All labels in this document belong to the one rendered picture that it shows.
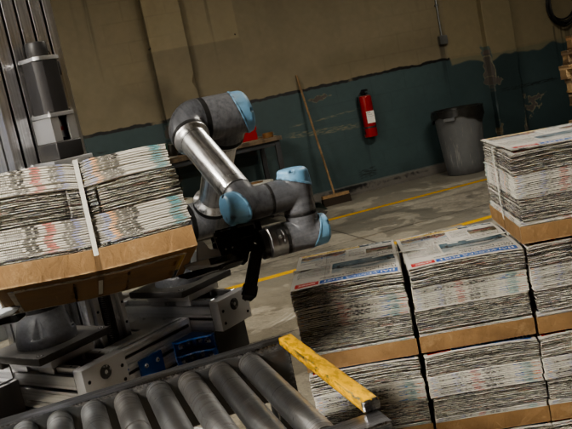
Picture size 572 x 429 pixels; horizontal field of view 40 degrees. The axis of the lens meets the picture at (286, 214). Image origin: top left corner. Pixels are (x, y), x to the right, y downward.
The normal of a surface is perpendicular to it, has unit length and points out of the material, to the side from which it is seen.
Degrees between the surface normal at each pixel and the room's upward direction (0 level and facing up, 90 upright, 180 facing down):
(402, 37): 90
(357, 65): 90
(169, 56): 90
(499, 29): 90
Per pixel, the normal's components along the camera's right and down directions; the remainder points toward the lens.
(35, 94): -0.57, 0.24
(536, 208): -0.06, 0.17
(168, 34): 0.31, 0.08
